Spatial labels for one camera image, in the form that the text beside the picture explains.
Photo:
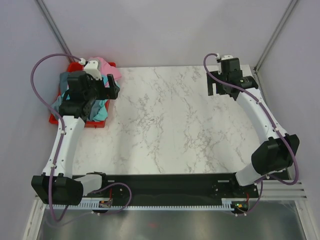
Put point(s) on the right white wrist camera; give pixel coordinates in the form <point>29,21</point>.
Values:
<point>224,58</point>

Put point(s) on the right corner frame post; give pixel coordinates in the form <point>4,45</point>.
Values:
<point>276,33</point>

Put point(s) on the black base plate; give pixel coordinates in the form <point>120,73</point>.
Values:
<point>170,189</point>

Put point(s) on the aluminium extrusion rail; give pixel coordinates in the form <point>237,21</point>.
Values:
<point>274,191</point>

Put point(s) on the grey t shirt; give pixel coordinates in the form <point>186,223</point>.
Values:
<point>63,82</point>

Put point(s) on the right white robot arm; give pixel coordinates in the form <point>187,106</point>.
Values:
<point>276,155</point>

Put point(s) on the pink t shirt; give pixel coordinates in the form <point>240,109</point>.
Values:
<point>106,68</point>

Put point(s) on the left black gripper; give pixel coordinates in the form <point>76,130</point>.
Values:
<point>108,93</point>

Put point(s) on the white slotted cable duct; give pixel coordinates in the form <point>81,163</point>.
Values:
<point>111,204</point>

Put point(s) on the left corner frame post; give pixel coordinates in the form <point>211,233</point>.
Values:
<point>44,10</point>

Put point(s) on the red plastic bin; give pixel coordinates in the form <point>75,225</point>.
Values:
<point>79,98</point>

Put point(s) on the teal t shirt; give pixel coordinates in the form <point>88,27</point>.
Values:
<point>98,111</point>

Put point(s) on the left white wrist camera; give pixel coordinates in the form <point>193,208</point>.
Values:
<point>92,67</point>

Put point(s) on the corner frame post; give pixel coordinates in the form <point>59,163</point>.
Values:
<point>44,10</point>
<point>276,33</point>

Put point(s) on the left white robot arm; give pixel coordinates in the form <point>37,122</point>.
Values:
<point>56,185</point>

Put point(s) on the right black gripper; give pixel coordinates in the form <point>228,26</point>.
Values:
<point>210,81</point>

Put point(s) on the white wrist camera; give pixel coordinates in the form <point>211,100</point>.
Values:
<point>92,67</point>
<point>224,58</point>

